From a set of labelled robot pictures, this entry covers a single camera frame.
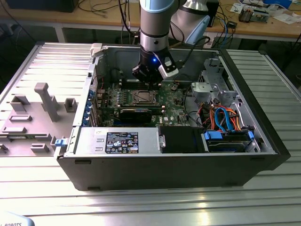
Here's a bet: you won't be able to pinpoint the metal drive bracket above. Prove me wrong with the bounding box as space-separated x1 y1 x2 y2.
253 8 270 24

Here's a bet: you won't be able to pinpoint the metal socket cover frame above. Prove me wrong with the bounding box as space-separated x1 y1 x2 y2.
134 90 157 104

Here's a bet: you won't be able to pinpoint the hard disk blue carrier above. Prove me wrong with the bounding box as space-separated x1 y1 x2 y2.
201 130 257 153

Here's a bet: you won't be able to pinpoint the blue plastic latch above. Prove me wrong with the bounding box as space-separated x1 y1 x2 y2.
54 138 68 148

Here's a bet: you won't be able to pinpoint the black monitor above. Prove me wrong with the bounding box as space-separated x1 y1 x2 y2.
6 0 76 14

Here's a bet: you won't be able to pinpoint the wooden workbench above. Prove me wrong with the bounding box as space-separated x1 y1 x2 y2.
0 0 301 45

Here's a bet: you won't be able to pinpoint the black RAM slot bank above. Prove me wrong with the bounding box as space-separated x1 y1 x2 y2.
101 105 165 114
119 78 162 90

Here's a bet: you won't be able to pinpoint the black plastic shroud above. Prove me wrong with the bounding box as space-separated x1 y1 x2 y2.
158 126 206 154

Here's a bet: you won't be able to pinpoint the silver power supply unit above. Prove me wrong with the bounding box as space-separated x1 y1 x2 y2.
74 127 166 156

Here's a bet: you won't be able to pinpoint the orange wire bundle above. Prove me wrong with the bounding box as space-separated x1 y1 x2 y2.
198 103 244 132

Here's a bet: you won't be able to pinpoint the grey parts rack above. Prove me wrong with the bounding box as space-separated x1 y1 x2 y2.
0 81 79 158

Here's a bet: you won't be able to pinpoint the green RAM stick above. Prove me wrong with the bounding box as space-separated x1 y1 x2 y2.
102 105 163 110
7 134 32 141

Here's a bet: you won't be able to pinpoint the blue SATA cable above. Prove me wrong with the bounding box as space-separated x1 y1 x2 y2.
214 106 234 133

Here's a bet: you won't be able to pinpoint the green Dell motherboard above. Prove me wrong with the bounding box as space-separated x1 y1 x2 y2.
97 81 190 129

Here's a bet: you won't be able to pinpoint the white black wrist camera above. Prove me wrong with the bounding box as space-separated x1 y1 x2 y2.
158 55 179 79

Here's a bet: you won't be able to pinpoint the blue cardboard box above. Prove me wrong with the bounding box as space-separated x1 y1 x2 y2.
262 0 293 9

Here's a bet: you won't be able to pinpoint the pale blue teach pendant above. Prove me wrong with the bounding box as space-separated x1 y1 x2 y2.
0 210 36 226

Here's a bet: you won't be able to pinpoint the black grey PC case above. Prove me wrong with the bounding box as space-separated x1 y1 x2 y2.
53 43 292 192

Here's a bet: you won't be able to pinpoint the finned CPU cooler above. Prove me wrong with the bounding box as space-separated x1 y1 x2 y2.
238 6 254 24

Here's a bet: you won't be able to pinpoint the pale grey case latch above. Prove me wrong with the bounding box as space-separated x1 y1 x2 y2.
89 42 104 58

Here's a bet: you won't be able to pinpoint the white paper sheets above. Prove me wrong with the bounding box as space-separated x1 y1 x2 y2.
272 13 301 25

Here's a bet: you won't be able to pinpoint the CPU socket with pins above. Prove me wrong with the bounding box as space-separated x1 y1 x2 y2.
132 89 158 105

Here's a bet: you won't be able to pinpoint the silver metal drive cage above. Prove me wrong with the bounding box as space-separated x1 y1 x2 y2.
190 57 244 105

